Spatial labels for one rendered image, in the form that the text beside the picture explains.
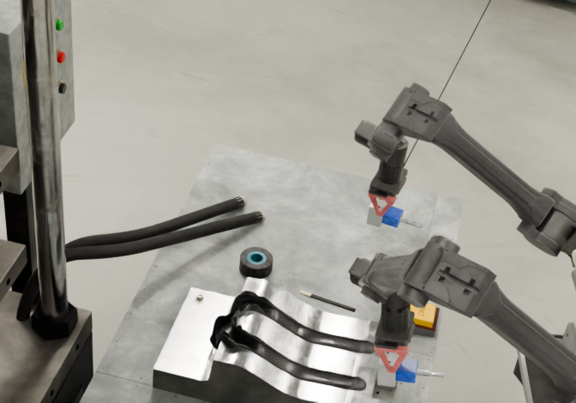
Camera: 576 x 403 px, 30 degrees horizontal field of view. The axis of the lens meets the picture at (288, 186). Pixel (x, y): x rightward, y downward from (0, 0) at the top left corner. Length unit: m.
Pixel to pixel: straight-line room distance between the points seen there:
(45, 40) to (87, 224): 2.01
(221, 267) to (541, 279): 1.68
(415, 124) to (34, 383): 0.98
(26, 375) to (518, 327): 1.14
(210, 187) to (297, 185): 0.23
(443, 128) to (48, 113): 0.74
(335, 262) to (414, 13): 2.94
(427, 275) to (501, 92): 3.35
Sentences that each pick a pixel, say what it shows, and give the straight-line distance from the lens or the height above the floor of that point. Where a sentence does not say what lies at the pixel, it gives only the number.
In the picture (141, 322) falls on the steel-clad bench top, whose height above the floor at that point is 0.80.
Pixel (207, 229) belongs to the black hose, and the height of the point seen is 0.87.
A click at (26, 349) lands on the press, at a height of 0.78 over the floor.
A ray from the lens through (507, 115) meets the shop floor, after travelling 4.80.
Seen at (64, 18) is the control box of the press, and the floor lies 1.37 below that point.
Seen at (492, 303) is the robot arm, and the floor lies 1.47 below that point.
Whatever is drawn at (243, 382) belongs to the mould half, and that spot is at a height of 0.89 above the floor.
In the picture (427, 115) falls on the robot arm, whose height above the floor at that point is 1.47.
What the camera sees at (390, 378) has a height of 0.95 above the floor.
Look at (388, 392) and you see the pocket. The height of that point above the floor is 0.86.
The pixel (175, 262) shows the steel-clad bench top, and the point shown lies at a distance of 2.61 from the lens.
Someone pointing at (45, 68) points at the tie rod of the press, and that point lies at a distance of 2.02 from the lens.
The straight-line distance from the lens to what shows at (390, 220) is 2.59.
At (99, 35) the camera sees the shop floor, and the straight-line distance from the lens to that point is 5.02.
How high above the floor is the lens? 2.57
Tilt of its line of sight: 38 degrees down
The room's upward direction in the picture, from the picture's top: 7 degrees clockwise
